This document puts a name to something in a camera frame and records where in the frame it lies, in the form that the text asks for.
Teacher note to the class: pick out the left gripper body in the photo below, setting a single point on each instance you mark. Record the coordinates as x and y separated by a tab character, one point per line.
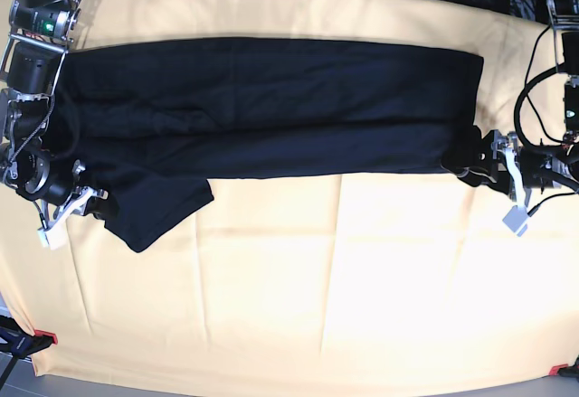
531	163

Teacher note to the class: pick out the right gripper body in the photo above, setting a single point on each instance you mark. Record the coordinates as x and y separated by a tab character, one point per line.
63	185

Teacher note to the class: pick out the black T-shirt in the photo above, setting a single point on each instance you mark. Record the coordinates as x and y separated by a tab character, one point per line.
154	123

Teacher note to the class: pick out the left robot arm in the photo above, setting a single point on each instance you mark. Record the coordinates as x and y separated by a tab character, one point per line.
562	30

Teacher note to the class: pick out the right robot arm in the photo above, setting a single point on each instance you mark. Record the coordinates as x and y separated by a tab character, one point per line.
38	43

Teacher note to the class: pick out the yellow table cloth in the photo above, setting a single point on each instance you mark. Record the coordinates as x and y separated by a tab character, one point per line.
357	285

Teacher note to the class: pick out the red black clamp left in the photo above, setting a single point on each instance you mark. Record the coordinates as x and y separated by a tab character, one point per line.
19	344

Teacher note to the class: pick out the red black clamp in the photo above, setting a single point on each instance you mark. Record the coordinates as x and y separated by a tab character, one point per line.
566	370
19	344

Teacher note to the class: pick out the red black clamp right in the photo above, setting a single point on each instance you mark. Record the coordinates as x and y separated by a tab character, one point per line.
566	370

